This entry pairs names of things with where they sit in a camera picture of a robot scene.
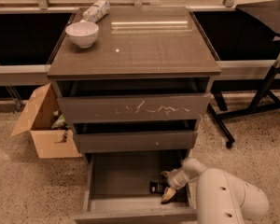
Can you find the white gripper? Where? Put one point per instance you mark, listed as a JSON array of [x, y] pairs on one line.
[[174, 180]]

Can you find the black rxbar chocolate bar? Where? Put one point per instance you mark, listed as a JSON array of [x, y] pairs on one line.
[[157, 187]]

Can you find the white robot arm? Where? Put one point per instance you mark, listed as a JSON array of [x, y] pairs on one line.
[[221, 198]]

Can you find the grey middle drawer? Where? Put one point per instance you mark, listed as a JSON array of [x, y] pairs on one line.
[[135, 136]]

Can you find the grey drawer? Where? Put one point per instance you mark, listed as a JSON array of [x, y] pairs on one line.
[[135, 136], [124, 108], [118, 189]]

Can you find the grey bottom drawer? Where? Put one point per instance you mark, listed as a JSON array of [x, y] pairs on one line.
[[118, 189]]

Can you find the grey top drawer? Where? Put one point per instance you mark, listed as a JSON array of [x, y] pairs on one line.
[[124, 108]]

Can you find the grey drawer cabinet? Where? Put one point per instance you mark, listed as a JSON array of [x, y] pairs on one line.
[[139, 50]]

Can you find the green items in box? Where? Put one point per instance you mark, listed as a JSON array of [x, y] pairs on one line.
[[60, 124]]

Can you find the open cardboard box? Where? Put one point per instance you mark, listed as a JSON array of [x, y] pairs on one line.
[[37, 118]]

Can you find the white ceramic bowl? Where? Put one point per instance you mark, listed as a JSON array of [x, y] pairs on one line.
[[83, 34]]

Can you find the white blue snack bag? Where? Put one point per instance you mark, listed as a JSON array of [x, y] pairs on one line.
[[96, 11]]

